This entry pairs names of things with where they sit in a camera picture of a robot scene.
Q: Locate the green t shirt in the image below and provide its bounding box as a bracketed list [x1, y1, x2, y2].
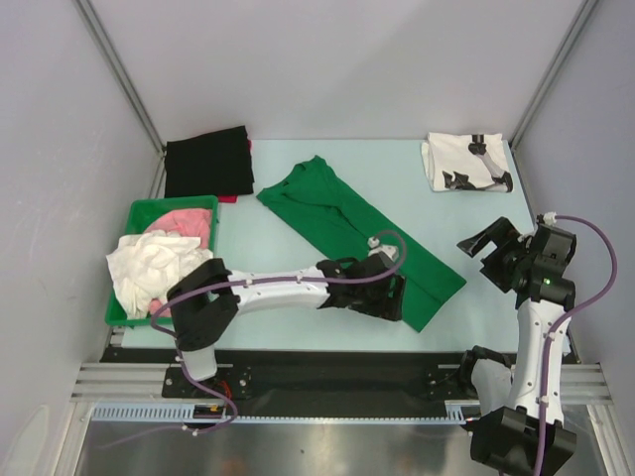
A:
[257, 156, 466, 331]

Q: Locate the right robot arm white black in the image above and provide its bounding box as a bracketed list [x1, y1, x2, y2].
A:
[457, 212, 576, 475]

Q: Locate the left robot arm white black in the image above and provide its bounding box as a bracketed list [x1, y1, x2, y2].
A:
[167, 246, 406, 397]

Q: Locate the folded white printed t shirt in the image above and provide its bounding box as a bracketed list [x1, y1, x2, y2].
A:
[421, 133, 514, 193]

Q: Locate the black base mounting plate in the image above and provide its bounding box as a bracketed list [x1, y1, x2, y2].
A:
[163, 348, 497, 418]

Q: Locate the pink crumpled t shirt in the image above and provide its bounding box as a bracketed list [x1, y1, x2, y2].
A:
[145, 208, 213, 249]

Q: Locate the folded black t shirt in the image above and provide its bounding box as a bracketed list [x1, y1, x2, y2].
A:
[165, 126, 255, 198]

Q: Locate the white crumpled t shirt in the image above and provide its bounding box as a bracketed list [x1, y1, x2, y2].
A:
[106, 230, 213, 319]

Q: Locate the green plastic bin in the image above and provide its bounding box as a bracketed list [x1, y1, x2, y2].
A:
[104, 195, 218, 326]

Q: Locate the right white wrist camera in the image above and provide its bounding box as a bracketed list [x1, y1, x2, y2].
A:
[536, 211, 558, 227]

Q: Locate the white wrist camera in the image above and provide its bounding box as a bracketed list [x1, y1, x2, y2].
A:
[367, 237, 400, 262]
[536, 211, 558, 227]

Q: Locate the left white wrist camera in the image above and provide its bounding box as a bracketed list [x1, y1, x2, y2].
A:
[367, 237, 400, 262]

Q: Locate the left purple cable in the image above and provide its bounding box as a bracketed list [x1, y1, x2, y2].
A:
[98, 230, 408, 447]

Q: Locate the right aluminium frame post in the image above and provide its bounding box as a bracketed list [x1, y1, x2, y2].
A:
[509, 0, 602, 153]

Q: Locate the aluminium frame post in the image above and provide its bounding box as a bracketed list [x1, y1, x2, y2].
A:
[509, 0, 602, 153]
[73, 0, 168, 155]

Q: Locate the light blue cable duct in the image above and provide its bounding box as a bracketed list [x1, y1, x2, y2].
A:
[91, 401, 480, 425]

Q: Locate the left aluminium frame post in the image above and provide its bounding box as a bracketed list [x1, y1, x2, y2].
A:
[73, 0, 168, 155]

